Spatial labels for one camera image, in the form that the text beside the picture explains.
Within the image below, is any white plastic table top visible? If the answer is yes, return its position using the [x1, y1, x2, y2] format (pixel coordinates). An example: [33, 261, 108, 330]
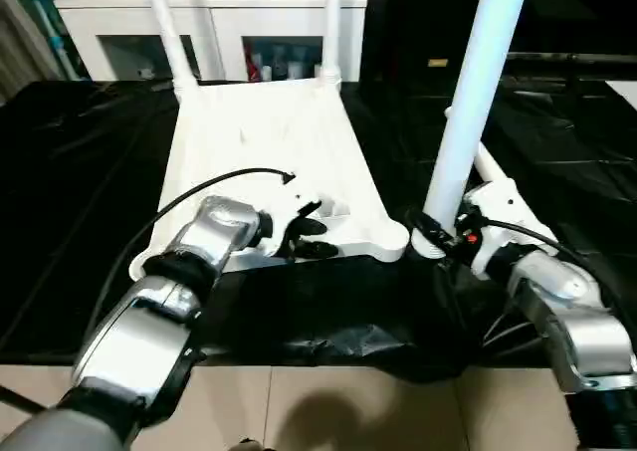
[127, 78, 409, 281]

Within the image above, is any black long bar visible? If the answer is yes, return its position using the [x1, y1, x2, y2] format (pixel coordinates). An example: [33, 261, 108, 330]
[505, 51, 637, 69]

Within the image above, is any white flat sheet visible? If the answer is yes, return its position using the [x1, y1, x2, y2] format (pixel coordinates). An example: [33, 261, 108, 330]
[604, 79, 637, 112]

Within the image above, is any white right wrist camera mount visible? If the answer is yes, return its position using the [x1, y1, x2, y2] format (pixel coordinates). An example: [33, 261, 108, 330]
[462, 179, 523, 278]

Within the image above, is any black mat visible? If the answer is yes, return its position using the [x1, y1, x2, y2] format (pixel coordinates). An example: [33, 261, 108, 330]
[0, 77, 637, 385]

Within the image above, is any grey curtain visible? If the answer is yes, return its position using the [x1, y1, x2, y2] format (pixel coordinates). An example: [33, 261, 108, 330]
[0, 0, 84, 107]

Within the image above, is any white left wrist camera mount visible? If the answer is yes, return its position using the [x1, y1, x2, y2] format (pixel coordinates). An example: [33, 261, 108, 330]
[258, 171, 324, 261]

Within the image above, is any black case with gold label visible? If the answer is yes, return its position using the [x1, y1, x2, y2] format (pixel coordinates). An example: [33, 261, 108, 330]
[360, 0, 509, 87]

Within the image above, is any white cabinet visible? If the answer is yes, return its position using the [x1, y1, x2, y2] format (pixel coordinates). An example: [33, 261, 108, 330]
[54, 0, 369, 84]

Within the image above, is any white plastic table leg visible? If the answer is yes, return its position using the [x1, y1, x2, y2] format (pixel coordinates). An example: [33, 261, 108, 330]
[444, 105, 556, 246]
[410, 0, 533, 261]
[142, 0, 199, 99]
[318, 0, 344, 87]

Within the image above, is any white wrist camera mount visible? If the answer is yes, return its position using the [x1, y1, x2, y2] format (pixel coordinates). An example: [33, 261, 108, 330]
[258, 171, 324, 261]
[462, 179, 523, 278]

